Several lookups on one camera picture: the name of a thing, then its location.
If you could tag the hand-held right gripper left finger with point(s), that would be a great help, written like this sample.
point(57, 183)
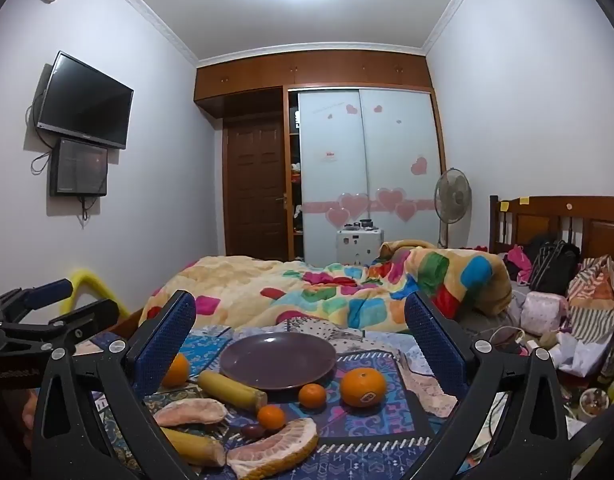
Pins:
point(163, 347)

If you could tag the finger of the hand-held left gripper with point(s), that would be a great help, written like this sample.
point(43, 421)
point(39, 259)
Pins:
point(49, 293)
point(87, 317)

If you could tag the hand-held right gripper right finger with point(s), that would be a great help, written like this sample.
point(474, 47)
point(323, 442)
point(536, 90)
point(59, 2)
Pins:
point(431, 340)

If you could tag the medium orange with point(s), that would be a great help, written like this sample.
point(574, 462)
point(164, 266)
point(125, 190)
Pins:
point(179, 371)

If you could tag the pink pomelo segment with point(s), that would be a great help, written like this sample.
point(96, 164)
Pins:
point(189, 412)

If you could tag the peeled banana piece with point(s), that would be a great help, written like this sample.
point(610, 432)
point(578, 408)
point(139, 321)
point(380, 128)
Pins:
point(194, 447)
point(232, 389)

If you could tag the large orange with sticker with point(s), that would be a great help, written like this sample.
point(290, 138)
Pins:
point(364, 386)

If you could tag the purple plate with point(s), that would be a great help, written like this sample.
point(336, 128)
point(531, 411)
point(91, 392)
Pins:
point(279, 360)

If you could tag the small mandarin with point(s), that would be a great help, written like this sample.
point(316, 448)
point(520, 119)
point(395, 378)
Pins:
point(271, 417)
point(312, 395)

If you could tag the pomelo segment with yellow peel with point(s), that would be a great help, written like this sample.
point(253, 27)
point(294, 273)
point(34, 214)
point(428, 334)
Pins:
point(274, 447)

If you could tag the person's left hand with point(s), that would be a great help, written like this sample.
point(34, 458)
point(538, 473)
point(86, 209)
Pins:
point(30, 412)

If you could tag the yellow foam tube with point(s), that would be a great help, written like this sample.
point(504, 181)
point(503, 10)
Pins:
point(99, 285)

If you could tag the blue patterned cloth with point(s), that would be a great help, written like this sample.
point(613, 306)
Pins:
point(382, 425)

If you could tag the pink quilted bag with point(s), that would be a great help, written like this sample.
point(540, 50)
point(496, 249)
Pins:
point(543, 312)

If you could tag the pink clothing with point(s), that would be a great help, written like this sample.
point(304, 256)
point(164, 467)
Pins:
point(518, 262)

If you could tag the small white cabinet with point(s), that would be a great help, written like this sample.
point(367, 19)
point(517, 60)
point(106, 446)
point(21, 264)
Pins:
point(359, 247)

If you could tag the colourful patchwork blanket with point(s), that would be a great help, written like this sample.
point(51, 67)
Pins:
point(267, 285)

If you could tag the black backpack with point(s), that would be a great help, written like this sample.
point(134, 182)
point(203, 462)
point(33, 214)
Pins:
point(554, 265)

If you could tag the standing electric fan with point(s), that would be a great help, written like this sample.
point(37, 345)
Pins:
point(452, 195)

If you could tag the striped bag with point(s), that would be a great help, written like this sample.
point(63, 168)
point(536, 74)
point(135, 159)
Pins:
point(594, 300)

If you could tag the wooden bed headboard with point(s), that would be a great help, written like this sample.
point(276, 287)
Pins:
point(547, 215)

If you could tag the glass jar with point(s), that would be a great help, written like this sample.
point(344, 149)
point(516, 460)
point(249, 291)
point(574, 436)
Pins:
point(594, 402)

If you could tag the brown wooden door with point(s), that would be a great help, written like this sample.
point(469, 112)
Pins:
point(254, 190)

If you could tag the wooden wardrobe with sliding doors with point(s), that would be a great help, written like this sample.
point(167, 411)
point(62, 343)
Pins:
point(337, 75)

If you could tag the small wall-mounted monitor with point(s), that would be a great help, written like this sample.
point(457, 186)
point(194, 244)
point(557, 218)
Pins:
point(79, 167)

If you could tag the wall-mounted black television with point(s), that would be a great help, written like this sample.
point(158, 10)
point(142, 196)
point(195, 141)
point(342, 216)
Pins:
point(84, 100)

